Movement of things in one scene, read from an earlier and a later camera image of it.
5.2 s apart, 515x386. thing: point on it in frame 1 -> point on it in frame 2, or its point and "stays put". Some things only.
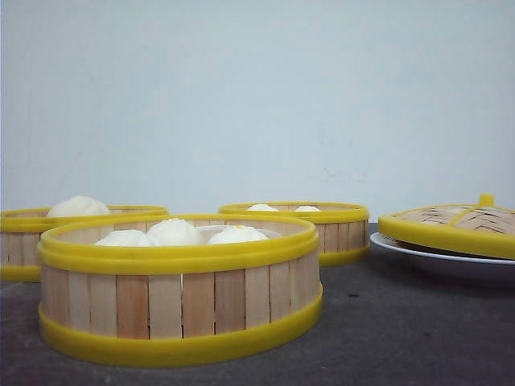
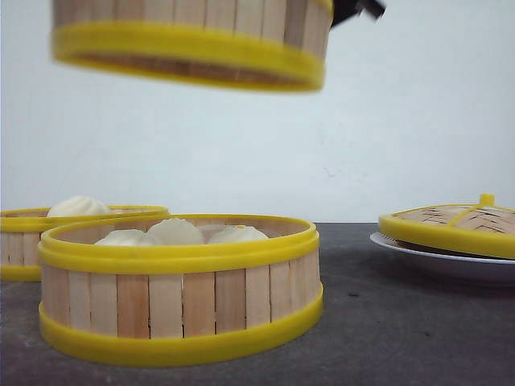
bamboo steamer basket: (342, 229) -> (279, 45)
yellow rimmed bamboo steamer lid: (483, 229) stays put
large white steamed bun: (78, 206) stays put
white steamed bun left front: (126, 238) stays put
